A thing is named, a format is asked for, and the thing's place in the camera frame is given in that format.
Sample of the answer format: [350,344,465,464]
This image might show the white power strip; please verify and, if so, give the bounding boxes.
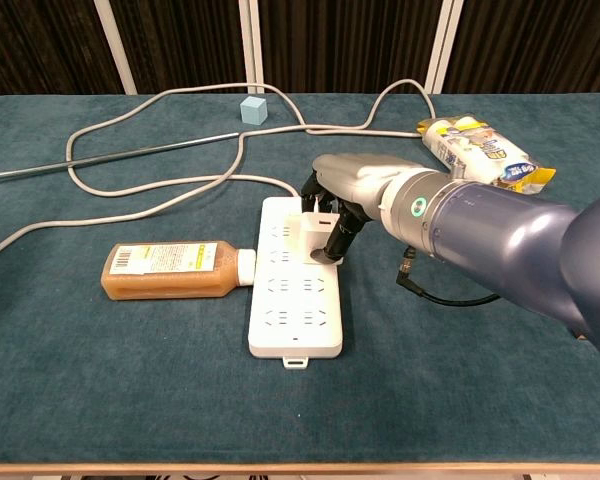
[247,195,346,371]

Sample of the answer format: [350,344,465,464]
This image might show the dark ribbed partition panel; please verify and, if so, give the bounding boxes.
[0,0,126,97]
[257,0,444,95]
[444,0,600,97]
[108,0,247,95]

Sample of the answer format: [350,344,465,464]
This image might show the teal table mat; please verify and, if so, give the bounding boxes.
[0,91,600,465]

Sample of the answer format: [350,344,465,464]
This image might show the white partition post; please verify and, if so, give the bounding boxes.
[423,0,465,95]
[92,0,139,96]
[237,0,265,95]

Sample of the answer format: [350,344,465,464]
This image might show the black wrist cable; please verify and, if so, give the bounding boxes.
[395,246,502,306]

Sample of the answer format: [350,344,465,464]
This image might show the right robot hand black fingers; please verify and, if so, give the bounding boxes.
[299,152,417,267]

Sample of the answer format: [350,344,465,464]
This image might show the brown liquid plastic bottle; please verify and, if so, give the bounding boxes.
[100,240,258,302]

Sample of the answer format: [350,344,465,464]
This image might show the thin metal rod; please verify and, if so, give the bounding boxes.
[0,130,240,183]

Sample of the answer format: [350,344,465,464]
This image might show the white plug adapter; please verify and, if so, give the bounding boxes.
[286,211,342,267]

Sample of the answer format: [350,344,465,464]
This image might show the white power cable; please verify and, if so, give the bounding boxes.
[0,78,435,267]

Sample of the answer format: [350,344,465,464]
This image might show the yellow white snack package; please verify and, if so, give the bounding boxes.
[413,114,558,195]

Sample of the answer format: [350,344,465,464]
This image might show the light blue cube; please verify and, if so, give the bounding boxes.
[239,96,269,126]

